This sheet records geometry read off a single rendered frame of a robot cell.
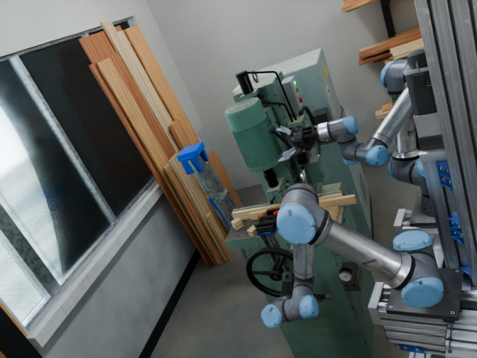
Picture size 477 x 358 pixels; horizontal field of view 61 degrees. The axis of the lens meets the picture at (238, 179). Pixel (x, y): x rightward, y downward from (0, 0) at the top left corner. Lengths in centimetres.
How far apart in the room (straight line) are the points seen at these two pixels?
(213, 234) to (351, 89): 193
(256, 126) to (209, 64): 256
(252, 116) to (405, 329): 103
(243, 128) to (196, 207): 166
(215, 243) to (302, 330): 141
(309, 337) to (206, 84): 285
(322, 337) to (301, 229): 128
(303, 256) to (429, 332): 51
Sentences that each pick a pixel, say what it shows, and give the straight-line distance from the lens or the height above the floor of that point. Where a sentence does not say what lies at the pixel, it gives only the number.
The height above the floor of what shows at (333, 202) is 92.
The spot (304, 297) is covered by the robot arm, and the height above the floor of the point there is 96.
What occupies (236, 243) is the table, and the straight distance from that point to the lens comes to 205.
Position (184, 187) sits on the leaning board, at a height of 78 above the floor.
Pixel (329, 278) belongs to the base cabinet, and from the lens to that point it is 207.
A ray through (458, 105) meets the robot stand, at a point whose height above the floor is 142.
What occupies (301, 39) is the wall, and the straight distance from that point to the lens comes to 405.
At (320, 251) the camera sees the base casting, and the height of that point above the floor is 77.
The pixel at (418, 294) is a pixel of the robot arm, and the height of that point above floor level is 100.
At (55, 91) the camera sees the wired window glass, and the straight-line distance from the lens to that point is 305.
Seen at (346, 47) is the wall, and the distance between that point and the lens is 404.
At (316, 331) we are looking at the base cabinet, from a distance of 236.
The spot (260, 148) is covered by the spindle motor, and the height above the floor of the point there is 131.
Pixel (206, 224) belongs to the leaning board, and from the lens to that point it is 343.
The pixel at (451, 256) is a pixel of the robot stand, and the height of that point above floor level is 81.
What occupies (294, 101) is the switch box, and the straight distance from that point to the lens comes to 208.
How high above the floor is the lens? 192
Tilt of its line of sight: 22 degrees down
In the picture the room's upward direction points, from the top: 24 degrees counter-clockwise
